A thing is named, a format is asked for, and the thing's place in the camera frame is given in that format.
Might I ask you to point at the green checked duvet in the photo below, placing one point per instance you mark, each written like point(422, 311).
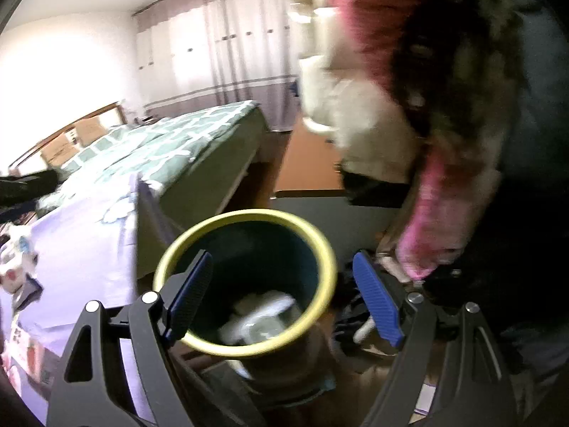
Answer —
point(178, 142)

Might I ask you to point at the yellow-rimmed dark trash bin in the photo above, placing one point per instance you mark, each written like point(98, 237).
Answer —
point(249, 217)

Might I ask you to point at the small wooden nightstand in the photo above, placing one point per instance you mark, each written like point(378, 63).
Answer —
point(146, 120)

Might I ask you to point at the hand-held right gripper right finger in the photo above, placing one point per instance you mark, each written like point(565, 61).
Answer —
point(378, 304)

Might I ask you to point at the black coat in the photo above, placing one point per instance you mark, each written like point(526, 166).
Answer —
point(533, 164)

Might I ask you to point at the green plastic bag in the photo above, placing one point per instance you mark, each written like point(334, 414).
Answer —
point(266, 331)

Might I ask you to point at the pink and white curtain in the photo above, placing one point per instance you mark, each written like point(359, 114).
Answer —
point(231, 53)

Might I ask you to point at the wooden headboard with white panels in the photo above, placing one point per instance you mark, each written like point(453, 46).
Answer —
point(106, 113)

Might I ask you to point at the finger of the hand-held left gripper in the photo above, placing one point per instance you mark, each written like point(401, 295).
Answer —
point(29, 184)

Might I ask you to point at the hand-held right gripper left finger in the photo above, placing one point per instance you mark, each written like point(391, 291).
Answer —
point(191, 296)

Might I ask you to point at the wooden dresser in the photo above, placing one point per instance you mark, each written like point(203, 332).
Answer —
point(311, 164)

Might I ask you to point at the cream down jacket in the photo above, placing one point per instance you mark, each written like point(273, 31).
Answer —
point(355, 120)

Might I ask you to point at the brown pillow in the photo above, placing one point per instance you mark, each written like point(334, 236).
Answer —
point(58, 151)
point(91, 128)

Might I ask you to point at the purple floral tablecloth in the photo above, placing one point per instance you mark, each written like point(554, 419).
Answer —
point(80, 253)

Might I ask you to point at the wooden bed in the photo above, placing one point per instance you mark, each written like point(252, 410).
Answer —
point(213, 160)

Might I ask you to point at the dark grey stool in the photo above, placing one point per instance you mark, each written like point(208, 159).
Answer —
point(338, 218)

